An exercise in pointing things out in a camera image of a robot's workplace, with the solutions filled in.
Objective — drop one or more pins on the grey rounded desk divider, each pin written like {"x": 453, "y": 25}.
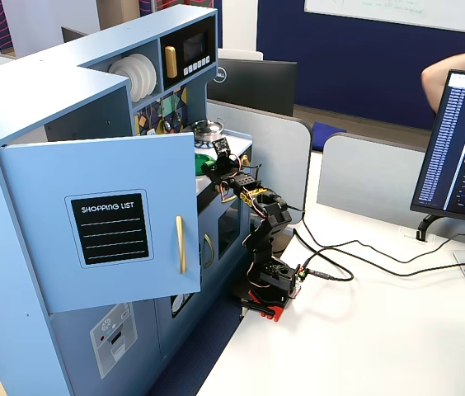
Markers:
{"x": 368, "y": 177}
{"x": 282, "y": 156}

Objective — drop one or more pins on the black toy microwave door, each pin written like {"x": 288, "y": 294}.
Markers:
{"x": 193, "y": 51}

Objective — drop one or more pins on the whiteboard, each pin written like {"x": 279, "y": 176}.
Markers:
{"x": 401, "y": 12}

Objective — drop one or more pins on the gold stove knob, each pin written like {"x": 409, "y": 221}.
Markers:
{"x": 246, "y": 159}

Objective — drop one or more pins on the red and black clamp base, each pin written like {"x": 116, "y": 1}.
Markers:
{"x": 271, "y": 307}

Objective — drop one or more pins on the white panel behind monitor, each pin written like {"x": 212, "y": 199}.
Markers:
{"x": 240, "y": 54}

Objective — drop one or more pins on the steel toy pot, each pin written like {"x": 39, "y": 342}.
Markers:
{"x": 207, "y": 130}

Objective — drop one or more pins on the white plates stack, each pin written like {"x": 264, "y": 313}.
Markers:
{"x": 144, "y": 77}

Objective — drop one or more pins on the blue toy kitchen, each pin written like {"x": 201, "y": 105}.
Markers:
{"x": 18, "y": 288}

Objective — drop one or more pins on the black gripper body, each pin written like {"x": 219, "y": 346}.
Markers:
{"x": 217, "y": 169}

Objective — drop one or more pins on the white toy plate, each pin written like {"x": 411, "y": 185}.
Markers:
{"x": 129, "y": 69}
{"x": 122, "y": 69}
{"x": 114, "y": 69}

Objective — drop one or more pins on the lit computer monitor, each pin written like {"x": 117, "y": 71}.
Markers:
{"x": 459, "y": 148}

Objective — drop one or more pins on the small wrist camera board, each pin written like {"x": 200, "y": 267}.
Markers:
{"x": 221, "y": 145}

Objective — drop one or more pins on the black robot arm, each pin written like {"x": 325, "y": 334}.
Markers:
{"x": 269, "y": 231}

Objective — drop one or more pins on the blue chair seat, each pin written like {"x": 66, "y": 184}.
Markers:
{"x": 327, "y": 132}

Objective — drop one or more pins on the green lid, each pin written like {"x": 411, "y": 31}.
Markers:
{"x": 200, "y": 161}

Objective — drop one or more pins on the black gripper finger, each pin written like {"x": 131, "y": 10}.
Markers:
{"x": 209, "y": 170}
{"x": 215, "y": 160}

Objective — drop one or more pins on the blue shopping list door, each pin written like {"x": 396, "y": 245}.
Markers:
{"x": 43, "y": 231}

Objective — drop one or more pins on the black Dell monitor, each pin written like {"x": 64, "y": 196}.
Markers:
{"x": 253, "y": 86}

